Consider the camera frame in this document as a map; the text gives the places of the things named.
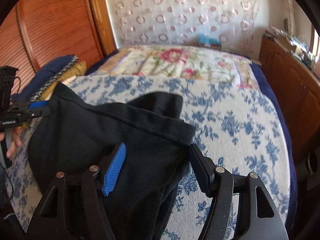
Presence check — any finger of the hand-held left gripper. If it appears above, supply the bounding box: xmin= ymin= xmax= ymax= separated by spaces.
xmin=11 ymin=101 xmax=50 ymax=113
xmin=17 ymin=107 xmax=51 ymax=121

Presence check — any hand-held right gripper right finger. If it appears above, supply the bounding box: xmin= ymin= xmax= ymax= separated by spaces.
xmin=189 ymin=143 xmax=288 ymax=240

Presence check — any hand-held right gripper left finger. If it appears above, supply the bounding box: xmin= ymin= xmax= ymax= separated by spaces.
xmin=26 ymin=142 xmax=127 ymax=240

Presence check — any black t-shirt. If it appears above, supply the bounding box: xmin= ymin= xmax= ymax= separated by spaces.
xmin=27 ymin=82 xmax=197 ymax=240

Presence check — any person's left hand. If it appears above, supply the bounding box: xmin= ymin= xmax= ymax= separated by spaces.
xmin=0 ymin=126 xmax=23 ymax=158

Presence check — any navy blue cloth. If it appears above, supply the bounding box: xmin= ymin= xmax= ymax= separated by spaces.
xmin=12 ymin=54 xmax=77 ymax=100

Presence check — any gold patterned cloth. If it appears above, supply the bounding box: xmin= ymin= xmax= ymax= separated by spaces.
xmin=31 ymin=56 xmax=87 ymax=100

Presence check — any blue floral bed sheet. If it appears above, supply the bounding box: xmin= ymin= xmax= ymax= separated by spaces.
xmin=5 ymin=75 xmax=290 ymax=240

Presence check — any floral blanket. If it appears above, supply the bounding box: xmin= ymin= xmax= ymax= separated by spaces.
xmin=92 ymin=45 xmax=253 ymax=88

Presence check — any long wooden cabinet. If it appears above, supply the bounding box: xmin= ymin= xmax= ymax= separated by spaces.
xmin=259 ymin=35 xmax=320 ymax=165

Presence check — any blue tissue box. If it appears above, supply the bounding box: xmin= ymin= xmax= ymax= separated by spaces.
xmin=198 ymin=33 xmax=218 ymax=47

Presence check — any pile of papers and packets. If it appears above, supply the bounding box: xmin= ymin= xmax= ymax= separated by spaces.
xmin=265 ymin=25 xmax=315 ymax=68

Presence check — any circle-patterned sheer curtain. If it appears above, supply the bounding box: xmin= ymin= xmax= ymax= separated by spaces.
xmin=101 ymin=0 xmax=260 ymax=49

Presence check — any wooden-framed window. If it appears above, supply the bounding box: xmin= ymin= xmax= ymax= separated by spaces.
xmin=309 ymin=22 xmax=320 ymax=65

